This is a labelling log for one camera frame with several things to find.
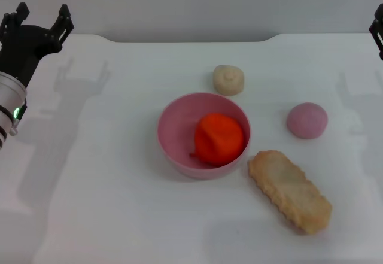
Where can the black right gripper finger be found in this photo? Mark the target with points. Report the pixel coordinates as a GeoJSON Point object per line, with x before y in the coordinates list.
{"type": "Point", "coordinates": [377, 32]}

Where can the orange toy fruit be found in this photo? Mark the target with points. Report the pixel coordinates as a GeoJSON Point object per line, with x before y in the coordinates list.
{"type": "Point", "coordinates": [218, 139]}

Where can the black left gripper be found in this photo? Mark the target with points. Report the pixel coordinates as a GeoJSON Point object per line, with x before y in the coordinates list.
{"type": "Point", "coordinates": [24, 51]}

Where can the cream steamed bun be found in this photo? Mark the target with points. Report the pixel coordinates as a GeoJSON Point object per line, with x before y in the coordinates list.
{"type": "Point", "coordinates": [229, 80]}

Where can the long golden bread loaf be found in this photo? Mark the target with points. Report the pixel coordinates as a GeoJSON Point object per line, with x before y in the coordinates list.
{"type": "Point", "coordinates": [288, 190]}

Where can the pink round bun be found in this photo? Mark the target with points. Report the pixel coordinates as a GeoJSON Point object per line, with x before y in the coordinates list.
{"type": "Point", "coordinates": [306, 121]}

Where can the pink plastic bowl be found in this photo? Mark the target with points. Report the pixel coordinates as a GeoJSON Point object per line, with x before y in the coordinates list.
{"type": "Point", "coordinates": [179, 135]}

